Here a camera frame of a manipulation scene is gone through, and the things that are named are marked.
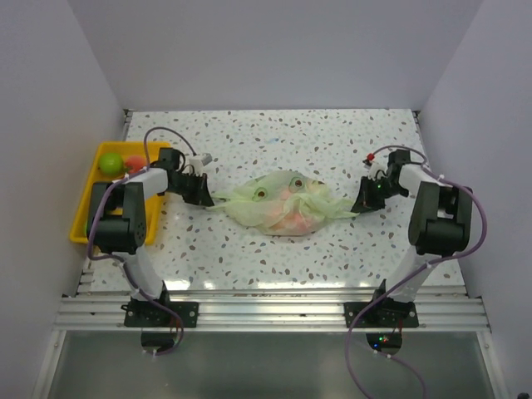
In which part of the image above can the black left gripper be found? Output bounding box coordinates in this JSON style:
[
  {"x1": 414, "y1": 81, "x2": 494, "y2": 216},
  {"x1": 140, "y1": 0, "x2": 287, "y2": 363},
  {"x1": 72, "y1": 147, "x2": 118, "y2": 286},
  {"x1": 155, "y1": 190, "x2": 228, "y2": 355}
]
[{"x1": 168, "y1": 171, "x2": 212, "y2": 207}]

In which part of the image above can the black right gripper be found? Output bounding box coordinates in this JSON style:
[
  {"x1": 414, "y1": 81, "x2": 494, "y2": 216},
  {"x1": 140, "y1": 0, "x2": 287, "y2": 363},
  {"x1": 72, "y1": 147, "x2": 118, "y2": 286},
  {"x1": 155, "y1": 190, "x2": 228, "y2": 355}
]
[{"x1": 352, "y1": 175, "x2": 410, "y2": 215}]

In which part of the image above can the yellow plastic tray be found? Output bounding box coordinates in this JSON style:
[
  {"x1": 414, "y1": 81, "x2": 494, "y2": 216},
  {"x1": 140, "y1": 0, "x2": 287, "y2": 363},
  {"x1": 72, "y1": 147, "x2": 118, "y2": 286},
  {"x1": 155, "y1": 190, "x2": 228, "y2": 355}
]
[{"x1": 68, "y1": 140, "x2": 172, "y2": 245}]

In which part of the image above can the pale green avocado-print plastic bag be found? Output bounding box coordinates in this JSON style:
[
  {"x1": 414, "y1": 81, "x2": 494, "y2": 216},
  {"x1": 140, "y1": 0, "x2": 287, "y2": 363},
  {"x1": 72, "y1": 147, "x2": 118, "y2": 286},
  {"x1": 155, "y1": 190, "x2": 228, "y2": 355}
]
[{"x1": 211, "y1": 170, "x2": 358, "y2": 236}]

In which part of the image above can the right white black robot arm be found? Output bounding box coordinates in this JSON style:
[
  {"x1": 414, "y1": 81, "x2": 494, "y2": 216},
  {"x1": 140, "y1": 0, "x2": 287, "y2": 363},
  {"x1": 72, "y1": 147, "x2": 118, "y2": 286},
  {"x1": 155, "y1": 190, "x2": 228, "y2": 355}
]
[{"x1": 352, "y1": 146, "x2": 473, "y2": 327}]

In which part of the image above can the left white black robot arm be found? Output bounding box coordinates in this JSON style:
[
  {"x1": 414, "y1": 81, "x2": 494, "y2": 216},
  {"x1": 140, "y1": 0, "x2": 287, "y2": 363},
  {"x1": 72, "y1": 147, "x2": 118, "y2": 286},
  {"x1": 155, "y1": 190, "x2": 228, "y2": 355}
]
[{"x1": 86, "y1": 147, "x2": 214, "y2": 327}]

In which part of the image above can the bright green fake apple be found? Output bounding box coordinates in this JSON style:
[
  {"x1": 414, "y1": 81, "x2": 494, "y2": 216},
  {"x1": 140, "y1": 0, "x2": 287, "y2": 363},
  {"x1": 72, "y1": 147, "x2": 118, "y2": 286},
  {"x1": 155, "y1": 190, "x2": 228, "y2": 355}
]
[{"x1": 98, "y1": 152, "x2": 124, "y2": 177}]

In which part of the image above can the pink peach with leaf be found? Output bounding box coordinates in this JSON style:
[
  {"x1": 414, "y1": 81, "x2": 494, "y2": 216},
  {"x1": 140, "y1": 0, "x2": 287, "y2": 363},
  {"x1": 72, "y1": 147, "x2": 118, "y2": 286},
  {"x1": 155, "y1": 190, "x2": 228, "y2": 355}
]
[{"x1": 124, "y1": 155, "x2": 147, "y2": 174}]

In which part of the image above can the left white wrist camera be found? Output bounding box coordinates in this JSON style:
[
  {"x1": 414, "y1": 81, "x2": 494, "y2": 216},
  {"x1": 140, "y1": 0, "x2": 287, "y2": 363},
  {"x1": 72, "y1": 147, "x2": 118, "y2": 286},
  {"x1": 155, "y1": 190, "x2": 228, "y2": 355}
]
[{"x1": 189, "y1": 153, "x2": 213, "y2": 170}]

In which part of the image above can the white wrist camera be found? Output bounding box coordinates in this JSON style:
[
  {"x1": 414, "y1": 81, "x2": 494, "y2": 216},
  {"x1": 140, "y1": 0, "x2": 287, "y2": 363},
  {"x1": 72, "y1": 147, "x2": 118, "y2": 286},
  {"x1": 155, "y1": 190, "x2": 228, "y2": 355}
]
[
  {"x1": 363, "y1": 153, "x2": 386, "y2": 180},
  {"x1": 189, "y1": 153, "x2": 213, "y2": 170}
]

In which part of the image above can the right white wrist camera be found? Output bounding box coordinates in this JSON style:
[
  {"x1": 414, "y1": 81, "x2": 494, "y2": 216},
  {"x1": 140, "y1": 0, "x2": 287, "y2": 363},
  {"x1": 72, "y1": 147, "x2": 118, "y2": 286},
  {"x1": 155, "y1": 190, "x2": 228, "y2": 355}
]
[{"x1": 363, "y1": 153, "x2": 386, "y2": 180}]

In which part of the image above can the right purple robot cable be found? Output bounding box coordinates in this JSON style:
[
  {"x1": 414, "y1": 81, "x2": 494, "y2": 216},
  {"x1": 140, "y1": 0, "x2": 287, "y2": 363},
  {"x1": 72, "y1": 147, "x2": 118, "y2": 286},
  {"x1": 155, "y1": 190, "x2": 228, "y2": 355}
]
[{"x1": 344, "y1": 145, "x2": 487, "y2": 399}]

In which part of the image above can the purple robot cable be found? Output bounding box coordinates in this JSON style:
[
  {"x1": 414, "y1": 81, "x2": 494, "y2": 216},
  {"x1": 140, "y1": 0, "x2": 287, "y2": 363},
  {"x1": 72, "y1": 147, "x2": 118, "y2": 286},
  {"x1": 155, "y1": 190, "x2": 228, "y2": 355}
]
[
  {"x1": 344, "y1": 145, "x2": 487, "y2": 399},
  {"x1": 85, "y1": 126, "x2": 200, "y2": 357}
]

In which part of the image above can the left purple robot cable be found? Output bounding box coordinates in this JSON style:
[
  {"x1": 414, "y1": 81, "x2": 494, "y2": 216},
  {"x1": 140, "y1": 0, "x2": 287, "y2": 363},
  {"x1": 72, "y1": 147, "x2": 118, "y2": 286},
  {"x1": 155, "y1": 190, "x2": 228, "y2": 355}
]
[{"x1": 85, "y1": 126, "x2": 200, "y2": 357}]

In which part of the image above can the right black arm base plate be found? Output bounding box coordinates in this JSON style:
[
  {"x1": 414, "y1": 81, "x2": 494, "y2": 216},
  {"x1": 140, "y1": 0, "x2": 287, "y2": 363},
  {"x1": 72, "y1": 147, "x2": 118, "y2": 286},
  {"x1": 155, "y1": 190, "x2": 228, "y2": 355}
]
[{"x1": 343, "y1": 280, "x2": 420, "y2": 328}]

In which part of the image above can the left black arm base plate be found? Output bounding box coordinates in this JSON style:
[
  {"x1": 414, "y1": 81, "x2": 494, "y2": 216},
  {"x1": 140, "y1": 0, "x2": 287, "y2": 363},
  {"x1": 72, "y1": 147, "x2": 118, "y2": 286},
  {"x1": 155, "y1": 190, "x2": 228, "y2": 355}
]
[{"x1": 121, "y1": 287, "x2": 200, "y2": 328}]

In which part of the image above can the aluminium rail frame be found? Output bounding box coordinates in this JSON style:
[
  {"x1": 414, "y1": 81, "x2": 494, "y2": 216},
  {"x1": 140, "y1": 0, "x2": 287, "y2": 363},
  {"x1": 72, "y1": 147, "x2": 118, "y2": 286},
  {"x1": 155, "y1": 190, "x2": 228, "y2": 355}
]
[{"x1": 53, "y1": 108, "x2": 494, "y2": 333}]

